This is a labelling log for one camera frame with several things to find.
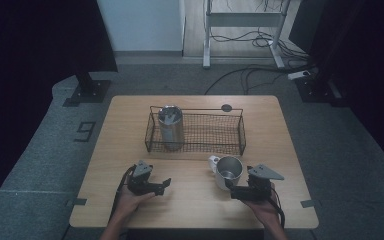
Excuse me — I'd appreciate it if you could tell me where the grey tape strip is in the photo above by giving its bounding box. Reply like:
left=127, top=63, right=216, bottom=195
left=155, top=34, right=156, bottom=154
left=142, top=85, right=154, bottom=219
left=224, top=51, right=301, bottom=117
left=66, top=197, right=88, bottom=206
left=300, top=198, right=322, bottom=209

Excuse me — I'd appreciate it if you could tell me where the white desk frame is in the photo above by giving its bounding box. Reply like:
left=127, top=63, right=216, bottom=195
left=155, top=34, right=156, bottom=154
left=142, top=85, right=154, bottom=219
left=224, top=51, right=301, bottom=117
left=202, top=0, right=293, bottom=70

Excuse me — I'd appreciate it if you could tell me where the black tape floor numeral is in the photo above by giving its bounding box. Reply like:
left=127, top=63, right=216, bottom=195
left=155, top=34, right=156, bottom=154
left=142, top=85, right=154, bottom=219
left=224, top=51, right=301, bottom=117
left=73, top=121, right=97, bottom=143

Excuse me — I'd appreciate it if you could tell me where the person's left hand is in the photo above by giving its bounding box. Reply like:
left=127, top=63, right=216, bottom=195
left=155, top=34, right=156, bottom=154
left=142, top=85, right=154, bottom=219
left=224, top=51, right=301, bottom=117
left=114, top=185, right=157, bottom=222

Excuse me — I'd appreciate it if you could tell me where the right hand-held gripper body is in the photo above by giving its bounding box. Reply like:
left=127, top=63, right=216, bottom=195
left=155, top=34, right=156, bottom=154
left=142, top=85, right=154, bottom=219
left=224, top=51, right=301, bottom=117
left=230, top=163, right=285, bottom=202

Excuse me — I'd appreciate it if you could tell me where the black stand with base plate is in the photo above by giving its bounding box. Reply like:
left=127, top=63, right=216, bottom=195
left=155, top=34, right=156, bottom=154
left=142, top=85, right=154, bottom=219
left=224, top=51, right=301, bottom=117
left=62, top=70, right=112, bottom=108
left=294, top=49, right=348, bottom=108

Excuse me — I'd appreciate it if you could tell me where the tangle of black cables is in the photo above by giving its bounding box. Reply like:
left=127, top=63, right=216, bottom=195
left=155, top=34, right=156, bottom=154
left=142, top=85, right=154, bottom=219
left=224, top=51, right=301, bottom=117
left=209, top=29, right=313, bottom=63

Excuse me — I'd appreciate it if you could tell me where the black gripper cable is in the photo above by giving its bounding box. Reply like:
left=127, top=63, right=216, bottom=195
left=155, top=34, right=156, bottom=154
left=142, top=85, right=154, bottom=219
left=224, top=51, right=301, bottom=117
left=109, top=164, right=138, bottom=223
left=269, top=186, right=286, bottom=230

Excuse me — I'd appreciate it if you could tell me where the steel tumbler with lid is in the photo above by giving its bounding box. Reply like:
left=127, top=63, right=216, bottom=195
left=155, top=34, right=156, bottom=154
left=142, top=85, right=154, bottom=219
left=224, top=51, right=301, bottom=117
left=157, top=104, right=185, bottom=152

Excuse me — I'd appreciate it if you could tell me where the white power strip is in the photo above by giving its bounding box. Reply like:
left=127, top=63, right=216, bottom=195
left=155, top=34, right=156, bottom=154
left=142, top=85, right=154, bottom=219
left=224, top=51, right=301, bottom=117
left=286, top=69, right=312, bottom=81

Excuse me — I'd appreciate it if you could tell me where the white mug with steel inside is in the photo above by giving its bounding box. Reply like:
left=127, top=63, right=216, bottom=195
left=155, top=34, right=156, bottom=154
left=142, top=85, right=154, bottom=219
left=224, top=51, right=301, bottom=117
left=207, top=154, right=245, bottom=192

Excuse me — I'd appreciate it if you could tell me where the black wire mesh basket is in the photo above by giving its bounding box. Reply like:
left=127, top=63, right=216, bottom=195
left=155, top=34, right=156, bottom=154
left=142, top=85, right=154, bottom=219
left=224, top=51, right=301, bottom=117
left=144, top=105, right=248, bottom=158

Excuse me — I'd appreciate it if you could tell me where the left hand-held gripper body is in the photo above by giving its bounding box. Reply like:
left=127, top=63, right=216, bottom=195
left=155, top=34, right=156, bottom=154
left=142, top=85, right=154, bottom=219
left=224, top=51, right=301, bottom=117
left=125, top=160, right=164, bottom=197

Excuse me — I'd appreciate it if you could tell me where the long black floor cable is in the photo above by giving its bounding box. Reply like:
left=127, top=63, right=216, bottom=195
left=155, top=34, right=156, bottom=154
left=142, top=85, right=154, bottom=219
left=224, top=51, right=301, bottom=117
left=203, top=64, right=314, bottom=96

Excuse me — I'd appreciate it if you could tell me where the dark curtain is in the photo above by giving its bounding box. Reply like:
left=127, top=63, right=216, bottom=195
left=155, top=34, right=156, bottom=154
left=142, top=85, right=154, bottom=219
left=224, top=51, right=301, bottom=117
left=0, top=0, right=119, bottom=221
left=288, top=0, right=384, bottom=178

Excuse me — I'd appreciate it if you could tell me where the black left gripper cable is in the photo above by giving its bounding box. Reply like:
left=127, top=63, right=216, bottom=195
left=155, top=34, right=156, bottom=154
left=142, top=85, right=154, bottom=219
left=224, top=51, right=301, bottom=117
left=109, top=164, right=138, bottom=223

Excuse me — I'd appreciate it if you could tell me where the person's right hand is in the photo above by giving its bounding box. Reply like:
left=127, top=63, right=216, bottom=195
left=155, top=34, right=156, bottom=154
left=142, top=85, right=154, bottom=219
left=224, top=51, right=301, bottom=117
left=242, top=195, right=282, bottom=229

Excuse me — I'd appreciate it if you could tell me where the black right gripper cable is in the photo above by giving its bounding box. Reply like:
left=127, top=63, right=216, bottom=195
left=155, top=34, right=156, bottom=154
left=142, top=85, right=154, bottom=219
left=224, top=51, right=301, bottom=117
left=269, top=186, right=286, bottom=230

